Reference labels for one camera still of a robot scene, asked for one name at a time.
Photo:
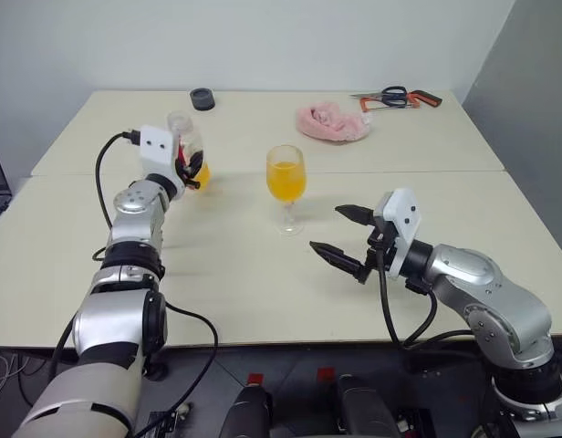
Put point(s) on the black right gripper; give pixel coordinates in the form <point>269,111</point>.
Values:
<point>374,235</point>

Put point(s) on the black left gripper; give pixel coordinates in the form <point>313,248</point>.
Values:
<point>185,173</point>

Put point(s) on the orange juice bottle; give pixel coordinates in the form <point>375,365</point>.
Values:
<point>203,175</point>

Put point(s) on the wine glass with juice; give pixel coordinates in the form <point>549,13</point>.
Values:
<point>285,182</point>

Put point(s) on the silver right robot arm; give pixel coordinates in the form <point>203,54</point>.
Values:
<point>472,274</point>

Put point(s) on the black tape roll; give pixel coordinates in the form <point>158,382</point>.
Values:
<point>202,99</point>

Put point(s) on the pink fluffy towel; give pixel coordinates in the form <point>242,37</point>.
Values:
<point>331,123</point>

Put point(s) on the red tape patch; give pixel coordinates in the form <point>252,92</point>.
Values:
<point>255,378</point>
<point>325,373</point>

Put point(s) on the orange black hacksaw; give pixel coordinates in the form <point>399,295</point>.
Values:
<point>429,98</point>

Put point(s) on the dark rounded shape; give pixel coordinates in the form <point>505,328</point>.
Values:
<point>365,406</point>
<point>246,415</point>

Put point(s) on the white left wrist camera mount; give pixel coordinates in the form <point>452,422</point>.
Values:
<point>155,146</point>

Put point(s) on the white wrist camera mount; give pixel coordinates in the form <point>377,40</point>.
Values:
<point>155,146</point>
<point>404,212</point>

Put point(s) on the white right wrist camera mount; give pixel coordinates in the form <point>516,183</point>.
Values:
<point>404,212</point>

